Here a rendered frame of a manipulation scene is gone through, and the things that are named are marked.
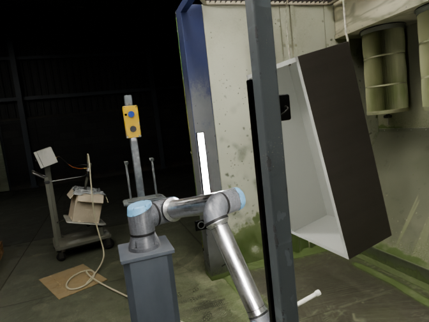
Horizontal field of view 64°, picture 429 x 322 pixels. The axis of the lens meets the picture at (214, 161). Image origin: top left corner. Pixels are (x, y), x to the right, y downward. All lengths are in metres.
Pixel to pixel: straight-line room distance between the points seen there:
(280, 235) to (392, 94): 2.47
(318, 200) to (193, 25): 1.69
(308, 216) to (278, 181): 1.86
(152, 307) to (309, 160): 1.50
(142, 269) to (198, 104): 1.40
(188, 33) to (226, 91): 0.55
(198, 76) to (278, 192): 2.06
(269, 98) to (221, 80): 2.05
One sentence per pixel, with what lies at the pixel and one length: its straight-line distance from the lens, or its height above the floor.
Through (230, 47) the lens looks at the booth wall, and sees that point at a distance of 2.99.
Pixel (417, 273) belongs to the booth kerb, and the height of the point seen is 0.11.
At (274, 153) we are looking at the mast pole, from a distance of 0.88.
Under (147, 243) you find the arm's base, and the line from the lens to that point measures 2.08.
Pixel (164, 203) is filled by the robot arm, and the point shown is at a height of 0.89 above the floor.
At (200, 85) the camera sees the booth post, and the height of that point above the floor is 1.65.
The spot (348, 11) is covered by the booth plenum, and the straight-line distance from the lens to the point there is 3.42.
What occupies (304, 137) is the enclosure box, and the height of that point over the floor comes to 1.16.
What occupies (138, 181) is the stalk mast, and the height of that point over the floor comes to 0.92.
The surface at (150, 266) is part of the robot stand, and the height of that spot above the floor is 0.57.
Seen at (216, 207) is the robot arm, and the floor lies 0.95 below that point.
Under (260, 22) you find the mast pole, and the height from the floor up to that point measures 1.56.
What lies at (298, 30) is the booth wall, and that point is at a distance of 3.32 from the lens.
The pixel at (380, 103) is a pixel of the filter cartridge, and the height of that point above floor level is 1.34.
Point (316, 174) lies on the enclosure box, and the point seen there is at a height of 0.87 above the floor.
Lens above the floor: 1.33
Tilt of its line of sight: 6 degrees down
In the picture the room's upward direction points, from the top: 6 degrees counter-clockwise
